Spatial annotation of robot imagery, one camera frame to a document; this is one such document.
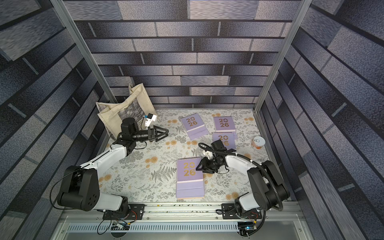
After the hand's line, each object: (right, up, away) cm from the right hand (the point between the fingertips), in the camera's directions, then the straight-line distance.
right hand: (198, 169), depth 85 cm
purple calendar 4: (+21, +16, +15) cm, 31 cm away
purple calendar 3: (+20, +26, +24) cm, 41 cm away
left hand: (-17, +21, -10) cm, 29 cm away
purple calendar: (-5, -7, -4) cm, 9 cm away
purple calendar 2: (-3, +25, +22) cm, 33 cm away
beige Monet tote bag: (-41, +38, +13) cm, 58 cm away
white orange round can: (+39, +14, +10) cm, 43 cm away
